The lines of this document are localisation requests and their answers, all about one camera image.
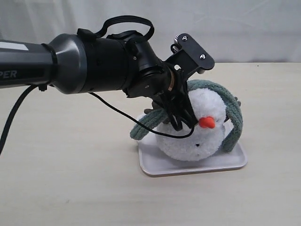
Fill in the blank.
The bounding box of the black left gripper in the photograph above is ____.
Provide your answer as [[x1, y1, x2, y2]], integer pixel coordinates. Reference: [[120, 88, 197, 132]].
[[152, 52, 195, 129]]

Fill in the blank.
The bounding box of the teal fuzzy scarf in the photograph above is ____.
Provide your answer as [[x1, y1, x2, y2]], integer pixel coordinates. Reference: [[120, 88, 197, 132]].
[[130, 80, 243, 161]]

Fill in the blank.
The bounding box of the white plush snowman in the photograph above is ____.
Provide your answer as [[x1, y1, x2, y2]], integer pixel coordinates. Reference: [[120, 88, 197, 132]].
[[156, 88, 226, 161]]

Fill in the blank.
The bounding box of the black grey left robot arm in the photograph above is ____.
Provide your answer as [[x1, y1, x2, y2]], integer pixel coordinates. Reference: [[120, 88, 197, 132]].
[[0, 31, 198, 130]]

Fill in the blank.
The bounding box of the white plastic tray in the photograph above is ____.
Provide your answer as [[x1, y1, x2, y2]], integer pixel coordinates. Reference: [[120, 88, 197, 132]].
[[137, 135, 248, 177]]

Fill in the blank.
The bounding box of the white curtain backdrop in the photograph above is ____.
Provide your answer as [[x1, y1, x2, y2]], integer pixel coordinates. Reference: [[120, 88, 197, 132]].
[[0, 0, 301, 63]]

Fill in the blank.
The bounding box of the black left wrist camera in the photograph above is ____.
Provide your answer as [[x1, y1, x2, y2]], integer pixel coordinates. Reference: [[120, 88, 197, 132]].
[[174, 33, 215, 74]]

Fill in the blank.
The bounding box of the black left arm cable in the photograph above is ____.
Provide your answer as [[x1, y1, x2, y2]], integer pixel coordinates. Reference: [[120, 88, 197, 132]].
[[0, 85, 196, 156]]

